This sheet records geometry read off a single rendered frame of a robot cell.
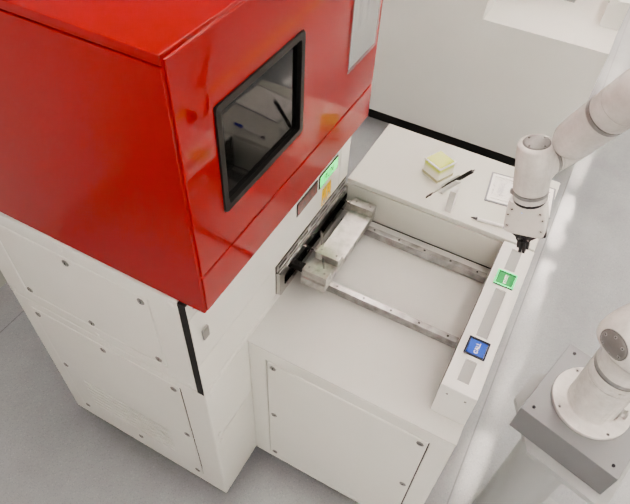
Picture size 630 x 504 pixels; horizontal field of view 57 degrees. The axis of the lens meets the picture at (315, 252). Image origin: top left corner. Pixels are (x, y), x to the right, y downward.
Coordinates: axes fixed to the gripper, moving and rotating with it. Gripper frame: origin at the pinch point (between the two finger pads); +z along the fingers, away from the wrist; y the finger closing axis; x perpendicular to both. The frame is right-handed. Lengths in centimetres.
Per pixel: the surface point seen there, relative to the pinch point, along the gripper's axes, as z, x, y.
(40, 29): -82, -66, -60
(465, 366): 15.3, -32.1, -4.5
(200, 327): -11, -63, -57
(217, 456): 56, -66, -72
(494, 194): 11.6, 32.2, -16.2
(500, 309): 15.5, -10.7, -1.8
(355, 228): 13, 4, -52
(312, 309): 19, -27, -52
